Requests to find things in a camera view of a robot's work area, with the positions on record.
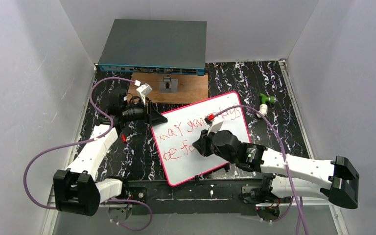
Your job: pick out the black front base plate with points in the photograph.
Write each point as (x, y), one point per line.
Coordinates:
(202, 197)

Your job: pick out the pink framed whiteboard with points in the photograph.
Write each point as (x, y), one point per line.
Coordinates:
(180, 160)

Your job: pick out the small grey metal bracket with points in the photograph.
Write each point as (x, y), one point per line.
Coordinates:
(168, 85)

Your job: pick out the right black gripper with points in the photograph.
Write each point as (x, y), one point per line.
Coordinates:
(205, 142)

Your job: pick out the aluminium frame rail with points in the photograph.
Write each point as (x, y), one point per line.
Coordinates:
(287, 79)

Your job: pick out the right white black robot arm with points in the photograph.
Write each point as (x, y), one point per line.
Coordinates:
(336, 181)

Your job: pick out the white pipe elbow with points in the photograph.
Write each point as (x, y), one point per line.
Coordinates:
(263, 109)

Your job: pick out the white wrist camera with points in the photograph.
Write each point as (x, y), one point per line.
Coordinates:
(214, 122)
(142, 90)

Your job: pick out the brown wooden board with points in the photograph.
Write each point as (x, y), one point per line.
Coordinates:
(191, 88)

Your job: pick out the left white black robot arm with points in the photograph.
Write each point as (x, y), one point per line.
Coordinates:
(75, 188)

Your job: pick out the grey blue network switch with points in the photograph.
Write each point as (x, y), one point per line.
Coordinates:
(155, 46)

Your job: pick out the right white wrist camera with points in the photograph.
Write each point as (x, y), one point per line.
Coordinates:
(214, 122)

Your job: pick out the red marker cap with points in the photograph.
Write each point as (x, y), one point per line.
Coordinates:
(124, 139)

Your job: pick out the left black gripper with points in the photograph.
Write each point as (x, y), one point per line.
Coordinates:
(149, 112)

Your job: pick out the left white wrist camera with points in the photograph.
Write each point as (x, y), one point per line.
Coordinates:
(142, 90)

